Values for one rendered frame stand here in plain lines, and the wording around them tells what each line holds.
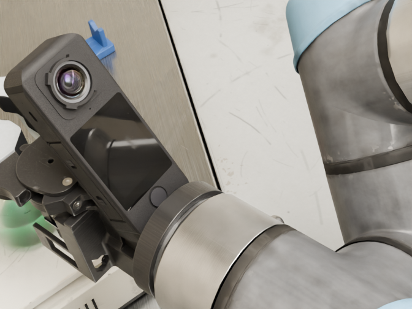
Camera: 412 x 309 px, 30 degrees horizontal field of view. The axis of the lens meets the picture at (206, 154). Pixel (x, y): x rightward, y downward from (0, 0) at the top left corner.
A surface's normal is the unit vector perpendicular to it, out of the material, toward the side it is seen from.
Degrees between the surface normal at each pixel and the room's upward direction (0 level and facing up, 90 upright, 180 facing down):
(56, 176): 1
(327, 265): 25
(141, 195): 57
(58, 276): 0
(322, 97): 72
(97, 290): 90
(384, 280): 37
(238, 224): 18
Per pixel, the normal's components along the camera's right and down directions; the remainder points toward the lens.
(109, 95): 0.59, 0.00
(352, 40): -0.80, -0.27
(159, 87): -0.12, -0.65
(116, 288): 0.60, 0.56
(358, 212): -0.75, 0.23
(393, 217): -0.30, 0.11
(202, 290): -0.54, -0.03
